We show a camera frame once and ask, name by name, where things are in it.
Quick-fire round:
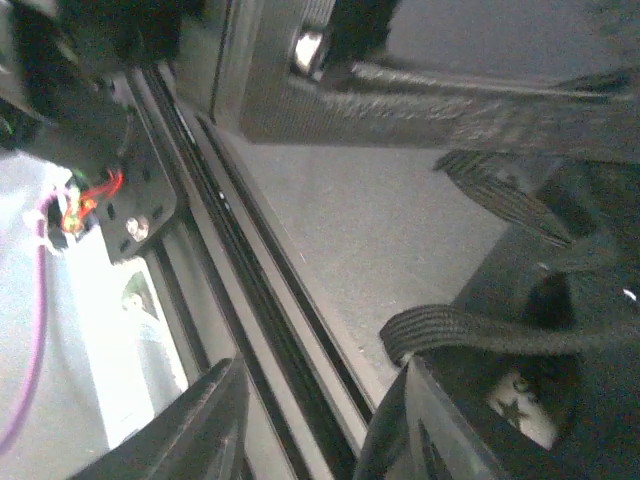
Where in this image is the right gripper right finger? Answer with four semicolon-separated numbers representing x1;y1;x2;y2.
353;357;505;479

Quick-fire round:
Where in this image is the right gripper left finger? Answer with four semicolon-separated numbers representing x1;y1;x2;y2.
73;357;249;480

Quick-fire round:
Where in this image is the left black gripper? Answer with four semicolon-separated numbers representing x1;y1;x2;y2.
174;1;639;150

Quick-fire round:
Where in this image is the black shoelace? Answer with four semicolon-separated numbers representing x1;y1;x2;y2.
380;152;639;363

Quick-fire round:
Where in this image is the black sneaker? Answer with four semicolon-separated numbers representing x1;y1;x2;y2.
424;64;640;480

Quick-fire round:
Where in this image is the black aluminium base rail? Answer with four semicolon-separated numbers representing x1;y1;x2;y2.
127;68;372;479

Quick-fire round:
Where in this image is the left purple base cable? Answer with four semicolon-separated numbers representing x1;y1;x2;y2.
0;194;56;451

